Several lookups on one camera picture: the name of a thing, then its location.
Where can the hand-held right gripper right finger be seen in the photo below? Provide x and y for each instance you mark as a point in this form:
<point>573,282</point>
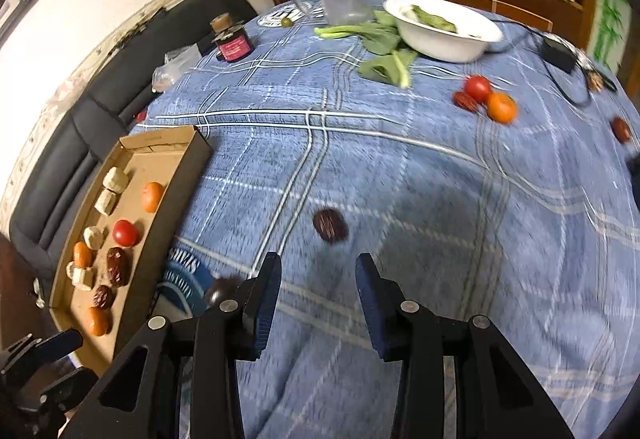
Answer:
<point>372,314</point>

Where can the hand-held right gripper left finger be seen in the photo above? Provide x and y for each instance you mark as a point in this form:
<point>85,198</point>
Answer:
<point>267,299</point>

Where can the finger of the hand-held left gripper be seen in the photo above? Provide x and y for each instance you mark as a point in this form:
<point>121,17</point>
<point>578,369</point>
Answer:
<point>72,384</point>
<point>60,342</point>

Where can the orange mandarin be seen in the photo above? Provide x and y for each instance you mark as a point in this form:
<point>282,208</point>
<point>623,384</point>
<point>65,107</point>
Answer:
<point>98,321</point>
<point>83,254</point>
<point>152,196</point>
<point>501,108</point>

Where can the red date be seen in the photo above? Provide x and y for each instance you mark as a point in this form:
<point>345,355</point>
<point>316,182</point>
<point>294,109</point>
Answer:
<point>103,297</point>
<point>220,291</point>
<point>330,225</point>
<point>621,129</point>
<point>118,266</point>
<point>464,102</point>

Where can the beige round cake piece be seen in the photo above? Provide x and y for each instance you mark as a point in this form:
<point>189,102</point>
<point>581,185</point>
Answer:
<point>85,279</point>
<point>106,202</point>
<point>71,269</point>
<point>116,179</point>
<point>93,237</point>

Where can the red tomato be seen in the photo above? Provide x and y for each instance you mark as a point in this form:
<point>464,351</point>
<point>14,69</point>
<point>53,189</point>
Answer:
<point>478,89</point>
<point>125,233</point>

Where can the cardboard box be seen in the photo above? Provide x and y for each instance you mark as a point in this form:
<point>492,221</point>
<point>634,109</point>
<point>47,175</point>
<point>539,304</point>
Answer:
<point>137,159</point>

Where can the blue plaid tablecloth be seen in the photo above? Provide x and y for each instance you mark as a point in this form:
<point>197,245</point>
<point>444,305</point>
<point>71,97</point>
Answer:
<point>400,169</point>

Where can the red plastic bag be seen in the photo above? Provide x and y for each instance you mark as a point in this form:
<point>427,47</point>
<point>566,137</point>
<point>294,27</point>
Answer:
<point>141,116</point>

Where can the green leafy vegetable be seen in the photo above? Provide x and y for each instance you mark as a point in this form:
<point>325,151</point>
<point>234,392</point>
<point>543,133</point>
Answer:
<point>370,31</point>
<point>432,19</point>
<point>387,66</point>

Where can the clear plastic bag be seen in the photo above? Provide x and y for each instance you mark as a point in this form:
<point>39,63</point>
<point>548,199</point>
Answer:
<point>172,66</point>

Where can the black leather sofa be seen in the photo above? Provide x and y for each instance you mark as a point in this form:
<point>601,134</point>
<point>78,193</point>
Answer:
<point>100,94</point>

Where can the dark jar with cork lid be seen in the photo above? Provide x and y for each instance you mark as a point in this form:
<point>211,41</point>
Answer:
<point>234,46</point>

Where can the small green olive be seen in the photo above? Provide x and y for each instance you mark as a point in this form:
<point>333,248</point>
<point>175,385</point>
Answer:
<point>286,22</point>

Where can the white bowl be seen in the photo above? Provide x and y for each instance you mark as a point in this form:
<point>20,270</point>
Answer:
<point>440,44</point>

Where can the black power adapter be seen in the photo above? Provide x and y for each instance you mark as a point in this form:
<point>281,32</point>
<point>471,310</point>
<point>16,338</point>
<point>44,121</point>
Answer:
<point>557,53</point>

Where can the brown walnut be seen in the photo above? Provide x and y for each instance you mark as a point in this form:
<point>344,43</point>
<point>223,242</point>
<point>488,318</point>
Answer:
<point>596,82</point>

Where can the framed wall picture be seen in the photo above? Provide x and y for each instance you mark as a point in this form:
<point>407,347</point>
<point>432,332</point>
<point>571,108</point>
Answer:
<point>17,1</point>

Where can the bamboo wall sticker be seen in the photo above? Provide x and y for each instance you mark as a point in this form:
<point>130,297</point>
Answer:
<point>612,19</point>

